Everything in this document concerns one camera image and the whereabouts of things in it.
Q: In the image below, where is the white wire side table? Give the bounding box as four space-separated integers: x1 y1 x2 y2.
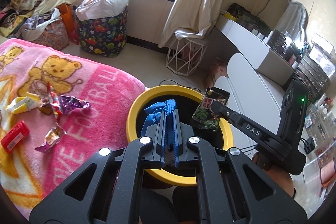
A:
166 38 208 77

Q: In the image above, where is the pink bear blanket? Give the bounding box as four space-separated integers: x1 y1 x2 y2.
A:
1 39 145 218

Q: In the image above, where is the blue glove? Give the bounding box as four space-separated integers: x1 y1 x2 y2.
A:
141 100 177 149

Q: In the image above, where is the purple snack wrapper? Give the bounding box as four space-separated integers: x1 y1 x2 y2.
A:
59 95 90 115

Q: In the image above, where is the yellow white snack bag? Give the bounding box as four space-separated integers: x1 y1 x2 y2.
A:
5 93 41 114

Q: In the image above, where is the red cylindrical can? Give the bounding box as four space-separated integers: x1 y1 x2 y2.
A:
1 121 30 154

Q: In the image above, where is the small purple orange wrapper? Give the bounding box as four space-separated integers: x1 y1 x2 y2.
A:
34 122 67 153

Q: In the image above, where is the orange bag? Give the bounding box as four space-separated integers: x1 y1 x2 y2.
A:
57 3 79 45

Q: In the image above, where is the black drawer organizer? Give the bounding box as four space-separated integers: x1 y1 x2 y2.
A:
295 55 331 102

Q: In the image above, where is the white plastic bag in basket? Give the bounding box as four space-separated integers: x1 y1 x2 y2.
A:
75 0 129 21

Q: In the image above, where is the black floor cable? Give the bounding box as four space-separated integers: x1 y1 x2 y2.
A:
159 78 203 93

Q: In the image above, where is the person's right hand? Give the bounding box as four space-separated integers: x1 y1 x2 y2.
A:
262 164 296 198

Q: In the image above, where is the yellow rim trash bin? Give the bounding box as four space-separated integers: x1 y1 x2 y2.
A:
126 85 234 187

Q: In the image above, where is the black bag on dresser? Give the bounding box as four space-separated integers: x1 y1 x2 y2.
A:
227 3 271 36

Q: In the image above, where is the mirror on dresser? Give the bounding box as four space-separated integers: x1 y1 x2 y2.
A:
267 2 310 61

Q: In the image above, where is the grey white clothes heap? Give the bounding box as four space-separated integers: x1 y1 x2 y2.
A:
15 8 62 42

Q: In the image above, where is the floral fabric bag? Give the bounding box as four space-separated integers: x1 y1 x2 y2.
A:
32 19 70 51

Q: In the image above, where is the dinosaur print laundry basket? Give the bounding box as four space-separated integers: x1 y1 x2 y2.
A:
77 5 129 57

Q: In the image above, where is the green black snack packet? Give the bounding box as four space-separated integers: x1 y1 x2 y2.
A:
191 86 231 132

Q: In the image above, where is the red white candy wrapper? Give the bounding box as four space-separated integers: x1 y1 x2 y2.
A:
47 83 63 123

